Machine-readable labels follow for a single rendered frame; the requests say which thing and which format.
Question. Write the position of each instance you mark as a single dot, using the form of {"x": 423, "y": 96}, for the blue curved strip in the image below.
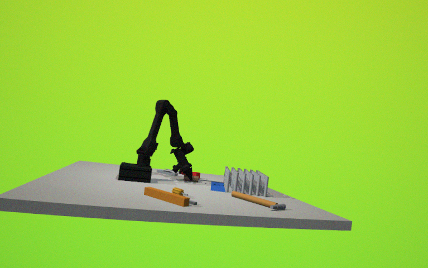
{"x": 219, "y": 187}

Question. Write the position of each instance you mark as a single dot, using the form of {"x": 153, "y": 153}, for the hammer with wooden handle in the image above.
{"x": 260, "y": 201}

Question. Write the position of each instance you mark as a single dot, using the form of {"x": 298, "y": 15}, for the orange rectangular bar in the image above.
{"x": 167, "y": 196}

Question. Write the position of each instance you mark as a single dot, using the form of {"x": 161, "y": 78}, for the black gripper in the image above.
{"x": 185, "y": 169}

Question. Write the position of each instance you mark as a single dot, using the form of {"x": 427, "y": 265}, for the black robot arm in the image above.
{"x": 149, "y": 145}

